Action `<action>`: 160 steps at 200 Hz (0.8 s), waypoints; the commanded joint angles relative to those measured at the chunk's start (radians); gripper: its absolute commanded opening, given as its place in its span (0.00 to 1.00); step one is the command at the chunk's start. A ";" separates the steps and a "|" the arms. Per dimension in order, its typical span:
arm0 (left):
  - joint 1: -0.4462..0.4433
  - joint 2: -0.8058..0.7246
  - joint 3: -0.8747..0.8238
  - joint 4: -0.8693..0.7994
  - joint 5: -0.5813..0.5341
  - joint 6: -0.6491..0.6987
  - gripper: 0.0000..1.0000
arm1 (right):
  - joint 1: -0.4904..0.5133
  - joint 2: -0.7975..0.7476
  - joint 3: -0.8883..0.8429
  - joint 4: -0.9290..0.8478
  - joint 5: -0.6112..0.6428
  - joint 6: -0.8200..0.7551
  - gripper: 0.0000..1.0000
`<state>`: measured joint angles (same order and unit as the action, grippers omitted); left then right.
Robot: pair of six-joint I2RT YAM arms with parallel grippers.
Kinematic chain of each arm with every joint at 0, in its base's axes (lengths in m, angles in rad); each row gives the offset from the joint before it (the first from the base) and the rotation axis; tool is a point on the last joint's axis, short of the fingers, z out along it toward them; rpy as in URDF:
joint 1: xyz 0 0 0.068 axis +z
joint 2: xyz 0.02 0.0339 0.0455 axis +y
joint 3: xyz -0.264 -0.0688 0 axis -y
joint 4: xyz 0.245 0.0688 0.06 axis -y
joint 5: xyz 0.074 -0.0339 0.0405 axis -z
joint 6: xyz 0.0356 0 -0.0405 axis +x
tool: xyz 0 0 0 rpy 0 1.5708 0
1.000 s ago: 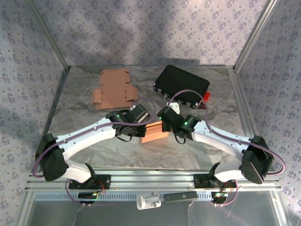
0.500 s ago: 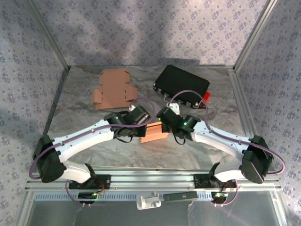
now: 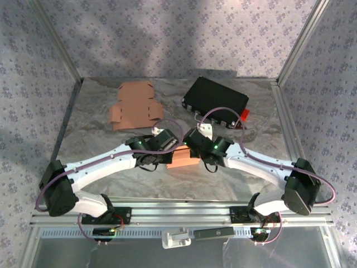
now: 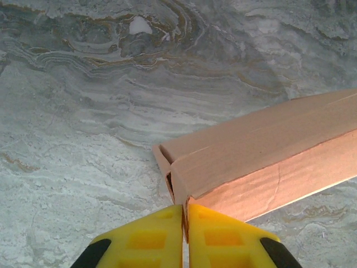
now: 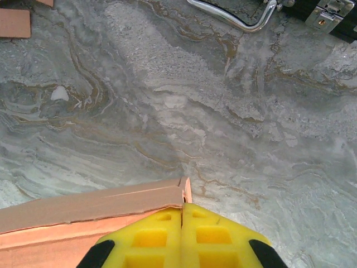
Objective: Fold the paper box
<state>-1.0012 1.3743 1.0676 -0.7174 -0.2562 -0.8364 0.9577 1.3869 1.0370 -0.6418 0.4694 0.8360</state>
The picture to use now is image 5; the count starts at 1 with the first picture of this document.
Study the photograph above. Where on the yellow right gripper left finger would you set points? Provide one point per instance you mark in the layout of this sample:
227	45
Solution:
145	240

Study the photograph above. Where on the brown paper box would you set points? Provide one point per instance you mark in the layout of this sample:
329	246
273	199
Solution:
14	23
69	223

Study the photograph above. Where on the black carrying case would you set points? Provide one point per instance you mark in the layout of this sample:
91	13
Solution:
245	11

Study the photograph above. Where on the chrome case latch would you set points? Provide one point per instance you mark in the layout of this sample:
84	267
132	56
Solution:
326	15

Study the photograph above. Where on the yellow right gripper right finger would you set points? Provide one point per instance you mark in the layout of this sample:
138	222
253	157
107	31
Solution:
217	240

